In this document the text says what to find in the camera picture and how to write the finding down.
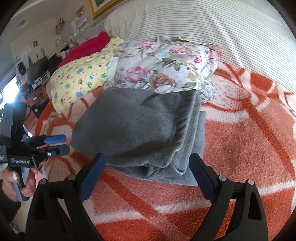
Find grey fleece pants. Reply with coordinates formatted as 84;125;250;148
71;87;205;186

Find left forearm dark sleeve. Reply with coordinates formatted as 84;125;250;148
1;180;21;226

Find person's left hand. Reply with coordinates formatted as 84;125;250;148
1;167;40;198

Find black television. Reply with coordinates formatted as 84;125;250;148
27;56;49;82

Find yellow cartoon print pillow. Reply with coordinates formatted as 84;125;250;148
50;37;126;113

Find orange and white blanket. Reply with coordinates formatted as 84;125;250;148
34;61;296;241

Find red pillow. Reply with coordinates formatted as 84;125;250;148
58;32;110;68

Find floral print pillow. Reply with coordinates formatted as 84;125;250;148
104;36;221;102

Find gold framed wall picture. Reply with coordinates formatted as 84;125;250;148
87;0;124;20

